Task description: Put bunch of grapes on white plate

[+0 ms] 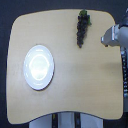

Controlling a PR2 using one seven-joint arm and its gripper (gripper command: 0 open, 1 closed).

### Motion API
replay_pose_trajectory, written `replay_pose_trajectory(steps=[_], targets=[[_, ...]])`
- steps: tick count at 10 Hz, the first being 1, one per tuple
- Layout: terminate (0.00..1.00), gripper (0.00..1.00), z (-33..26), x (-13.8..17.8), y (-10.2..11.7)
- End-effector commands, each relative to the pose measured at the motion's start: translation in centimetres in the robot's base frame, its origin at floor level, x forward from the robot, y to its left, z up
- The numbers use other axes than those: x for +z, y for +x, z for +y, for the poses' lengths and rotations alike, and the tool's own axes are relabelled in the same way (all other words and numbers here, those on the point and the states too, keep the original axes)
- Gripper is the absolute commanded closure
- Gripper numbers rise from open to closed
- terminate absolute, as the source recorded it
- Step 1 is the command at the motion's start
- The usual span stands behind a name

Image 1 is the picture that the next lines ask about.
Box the dark purple grape bunch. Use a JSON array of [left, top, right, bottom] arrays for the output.
[[77, 10, 91, 47]]

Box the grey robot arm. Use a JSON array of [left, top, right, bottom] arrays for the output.
[[101, 9, 128, 48]]

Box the white round plate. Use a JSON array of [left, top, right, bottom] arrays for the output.
[[23, 45, 55, 90]]

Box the white table base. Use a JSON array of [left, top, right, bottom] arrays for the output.
[[29, 112, 103, 128]]

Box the black cable at right edge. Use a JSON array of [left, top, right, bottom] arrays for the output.
[[121, 46, 128, 101]]

